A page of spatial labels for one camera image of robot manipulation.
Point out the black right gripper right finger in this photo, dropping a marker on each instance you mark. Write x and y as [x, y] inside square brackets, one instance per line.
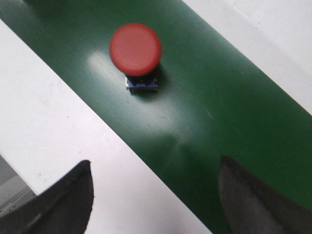
[251, 206]

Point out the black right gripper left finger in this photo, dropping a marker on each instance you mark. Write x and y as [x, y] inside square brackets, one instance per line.
[64, 208]

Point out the red push button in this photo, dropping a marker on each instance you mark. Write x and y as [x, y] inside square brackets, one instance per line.
[135, 50]

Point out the green conveyor belt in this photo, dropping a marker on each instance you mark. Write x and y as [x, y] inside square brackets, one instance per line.
[212, 101]

